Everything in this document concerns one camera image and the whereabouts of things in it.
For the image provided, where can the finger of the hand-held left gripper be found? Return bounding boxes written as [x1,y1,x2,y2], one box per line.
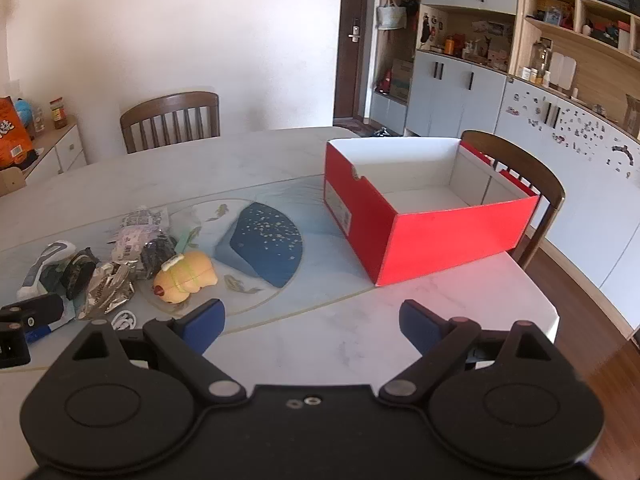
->
[0,323,32,371]
[0,293,66,344]

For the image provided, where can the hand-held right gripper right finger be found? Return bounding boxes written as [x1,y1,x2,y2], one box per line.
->
[378,299,581,403]

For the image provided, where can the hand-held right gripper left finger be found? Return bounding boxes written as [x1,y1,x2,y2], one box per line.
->
[47,299,247,403]

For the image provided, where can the white and grey pouch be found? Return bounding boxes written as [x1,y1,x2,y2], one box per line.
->
[16,241,77,302]

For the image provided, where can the yellow duck toy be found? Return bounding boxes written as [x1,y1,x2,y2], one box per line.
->
[151,251,219,305]

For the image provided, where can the black packet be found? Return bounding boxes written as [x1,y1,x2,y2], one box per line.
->
[59,247,100,300]

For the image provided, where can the red cardboard box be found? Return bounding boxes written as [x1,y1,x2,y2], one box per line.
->
[324,136,542,288]

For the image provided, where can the silver foil wrapper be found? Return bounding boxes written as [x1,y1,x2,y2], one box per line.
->
[77,261,137,321]

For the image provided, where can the dark cloth bundle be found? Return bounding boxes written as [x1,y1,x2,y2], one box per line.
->
[140,235,177,281]

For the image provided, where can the mint green stick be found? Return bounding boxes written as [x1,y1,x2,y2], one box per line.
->
[172,225,201,251]

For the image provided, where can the white printed packet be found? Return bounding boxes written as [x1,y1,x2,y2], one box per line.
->
[120,206,171,233]

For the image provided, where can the white marble desktop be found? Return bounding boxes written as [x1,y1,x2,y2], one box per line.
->
[0,126,561,411]

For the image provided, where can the blue printed table mat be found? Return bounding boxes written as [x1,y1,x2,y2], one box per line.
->
[0,172,508,373]

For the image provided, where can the white sideboard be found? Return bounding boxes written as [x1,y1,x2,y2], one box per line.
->
[0,115,88,196]

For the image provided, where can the orange snack bag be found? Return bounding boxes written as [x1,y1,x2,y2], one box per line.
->
[0,96,36,170]

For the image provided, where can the dark wooden chair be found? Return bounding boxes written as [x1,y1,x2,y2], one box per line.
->
[120,91,221,155]
[460,130,566,270]

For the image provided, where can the red-lidded jar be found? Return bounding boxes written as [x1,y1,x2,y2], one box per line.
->
[49,97,68,130]

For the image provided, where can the white stickered curved cabinet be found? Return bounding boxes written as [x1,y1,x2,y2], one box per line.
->
[495,77,640,341]

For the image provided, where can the grey two-door cabinet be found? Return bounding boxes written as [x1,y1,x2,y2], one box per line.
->
[405,50,508,138]

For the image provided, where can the brown cardboard carton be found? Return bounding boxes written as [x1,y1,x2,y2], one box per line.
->
[389,59,415,102]

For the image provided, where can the dark brown door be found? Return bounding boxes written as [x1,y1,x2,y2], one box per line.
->
[332,0,386,121]

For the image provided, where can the white plastic container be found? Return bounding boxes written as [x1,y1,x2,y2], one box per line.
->
[549,51,577,95]

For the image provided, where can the tall glass jar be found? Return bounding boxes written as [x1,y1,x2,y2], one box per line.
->
[531,40,551,78]

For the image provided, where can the brown paper bag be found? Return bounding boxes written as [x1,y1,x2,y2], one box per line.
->
[622,92,640,138]

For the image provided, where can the hanging grey tote bag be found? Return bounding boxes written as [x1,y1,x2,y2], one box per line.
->
[376,0,407,31]

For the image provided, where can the wooden wall shelf unit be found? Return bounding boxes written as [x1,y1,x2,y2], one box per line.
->
[510,0,640,141]

